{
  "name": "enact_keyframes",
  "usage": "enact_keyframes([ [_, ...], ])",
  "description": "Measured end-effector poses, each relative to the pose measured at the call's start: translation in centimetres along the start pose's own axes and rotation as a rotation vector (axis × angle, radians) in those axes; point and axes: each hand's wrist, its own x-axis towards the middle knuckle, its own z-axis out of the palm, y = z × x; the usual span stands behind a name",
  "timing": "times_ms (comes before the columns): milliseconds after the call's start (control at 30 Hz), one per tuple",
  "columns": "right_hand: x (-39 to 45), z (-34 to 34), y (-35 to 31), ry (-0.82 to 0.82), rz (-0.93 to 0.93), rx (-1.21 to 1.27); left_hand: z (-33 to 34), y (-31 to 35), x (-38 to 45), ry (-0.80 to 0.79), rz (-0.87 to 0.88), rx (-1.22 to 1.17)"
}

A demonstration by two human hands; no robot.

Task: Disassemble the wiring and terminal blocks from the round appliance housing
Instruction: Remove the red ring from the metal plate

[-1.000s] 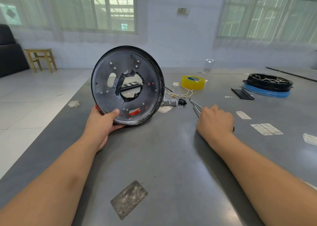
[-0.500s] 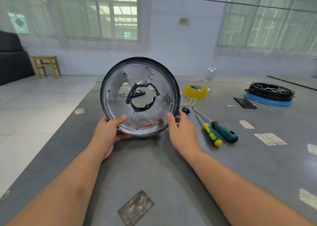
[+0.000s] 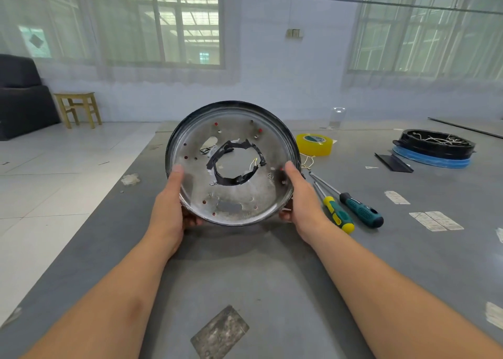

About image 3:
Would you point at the narrow white tape strip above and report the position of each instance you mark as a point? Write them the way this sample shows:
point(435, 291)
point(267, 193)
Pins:
point(397, 197)

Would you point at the wide white tape strips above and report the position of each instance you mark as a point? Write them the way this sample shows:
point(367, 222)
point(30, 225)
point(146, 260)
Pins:
point(436, 221)

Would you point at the black flat plate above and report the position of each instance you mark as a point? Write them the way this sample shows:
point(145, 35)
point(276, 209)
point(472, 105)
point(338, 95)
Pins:
point(394, 163)

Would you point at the sheer white curtain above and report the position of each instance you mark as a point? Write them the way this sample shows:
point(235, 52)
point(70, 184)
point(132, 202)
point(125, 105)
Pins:
point(420, 80)
point(16, 24)

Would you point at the white wall box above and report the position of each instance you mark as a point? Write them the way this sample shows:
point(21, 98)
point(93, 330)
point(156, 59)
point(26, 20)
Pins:
point(294, 33)

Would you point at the red round appliance base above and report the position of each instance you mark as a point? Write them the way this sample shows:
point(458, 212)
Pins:
point(200, 190)

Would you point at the worn white tape patch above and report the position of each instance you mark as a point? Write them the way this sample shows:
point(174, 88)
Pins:
point(495, 315)

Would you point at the person's right forearm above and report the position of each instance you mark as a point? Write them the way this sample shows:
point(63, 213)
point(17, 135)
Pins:
point(393, 300)

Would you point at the small wooden stool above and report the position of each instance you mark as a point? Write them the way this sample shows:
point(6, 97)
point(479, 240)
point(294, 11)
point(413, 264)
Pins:
point(76, 97)

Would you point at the person's left forearm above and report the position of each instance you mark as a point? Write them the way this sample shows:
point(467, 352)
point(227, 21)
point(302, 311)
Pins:
point(102, 308)

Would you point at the black round appliance part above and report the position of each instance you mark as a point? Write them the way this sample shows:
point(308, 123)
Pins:
point(420, 146)

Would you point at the yellow tape roll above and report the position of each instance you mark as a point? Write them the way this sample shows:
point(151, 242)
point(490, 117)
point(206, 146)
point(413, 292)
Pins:
point(306, 150)

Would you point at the large barred window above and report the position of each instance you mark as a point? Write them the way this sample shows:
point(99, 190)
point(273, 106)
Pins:
point(126, 21)
point(424, 28)

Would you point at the black armchair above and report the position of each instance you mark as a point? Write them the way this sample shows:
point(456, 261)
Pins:
point(23, 95)

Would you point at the person's right hand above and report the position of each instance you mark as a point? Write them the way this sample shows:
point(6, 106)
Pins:
point(303, 209)

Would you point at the person's left hand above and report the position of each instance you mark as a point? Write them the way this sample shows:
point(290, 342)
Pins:
point(169, 213)

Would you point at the thin black rod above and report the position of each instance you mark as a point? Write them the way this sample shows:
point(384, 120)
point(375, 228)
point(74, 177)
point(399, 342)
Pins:
point(468, 128)

